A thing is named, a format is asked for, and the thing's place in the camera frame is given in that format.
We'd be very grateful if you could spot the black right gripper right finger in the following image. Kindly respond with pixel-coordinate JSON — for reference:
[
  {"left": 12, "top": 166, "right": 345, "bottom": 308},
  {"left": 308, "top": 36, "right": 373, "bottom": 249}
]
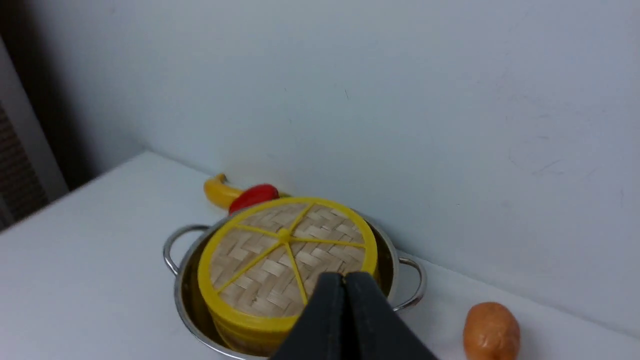
[{"left": 343, "top": 272, "right": 437, "bottom": 360}]

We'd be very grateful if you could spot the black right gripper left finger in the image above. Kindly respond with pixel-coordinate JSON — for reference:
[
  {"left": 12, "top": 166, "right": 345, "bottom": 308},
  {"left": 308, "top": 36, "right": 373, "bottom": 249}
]
[{"left": 270, "top": 272, "right": 346, "bottom": 360}]

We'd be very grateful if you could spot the yellow-rimmed bamboo steamer basket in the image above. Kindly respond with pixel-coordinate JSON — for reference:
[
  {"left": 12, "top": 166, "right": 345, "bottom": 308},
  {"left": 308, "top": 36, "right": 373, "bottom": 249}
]
[{"left": 206, "top": 300, "right": 305, "bottom": 356}]

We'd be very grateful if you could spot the yellow woven bamboo steamer lid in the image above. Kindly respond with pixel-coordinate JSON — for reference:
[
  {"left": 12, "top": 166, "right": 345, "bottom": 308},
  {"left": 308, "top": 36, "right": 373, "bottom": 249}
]
[{"left": 198, "top": 197, "right": 378, "bottom": 333}]

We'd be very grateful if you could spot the brown toy potato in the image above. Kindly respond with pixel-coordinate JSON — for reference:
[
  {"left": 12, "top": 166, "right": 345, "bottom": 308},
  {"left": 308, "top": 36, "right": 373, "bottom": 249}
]
[{"left": 462, "top": 301, "right": 521, "bottom": 360}]

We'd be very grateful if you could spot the red toy bell pepper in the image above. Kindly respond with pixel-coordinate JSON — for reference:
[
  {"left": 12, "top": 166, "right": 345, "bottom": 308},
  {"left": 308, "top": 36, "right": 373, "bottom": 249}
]
[{"left": 228, "top": 183, "right": 281, "bottom": 215}]

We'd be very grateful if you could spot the yellow toy banana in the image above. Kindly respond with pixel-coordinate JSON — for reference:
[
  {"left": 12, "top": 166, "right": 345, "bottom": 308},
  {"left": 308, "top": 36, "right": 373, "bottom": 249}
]
[{"left": 203, "top": 173, "right": 245, "bottom": 210}]

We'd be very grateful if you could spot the stainless steel two-handled pot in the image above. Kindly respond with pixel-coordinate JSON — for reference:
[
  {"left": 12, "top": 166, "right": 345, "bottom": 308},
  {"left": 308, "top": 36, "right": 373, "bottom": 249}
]
[{"left": 162, "top": 212, "right": 428, "bottom": 360}]

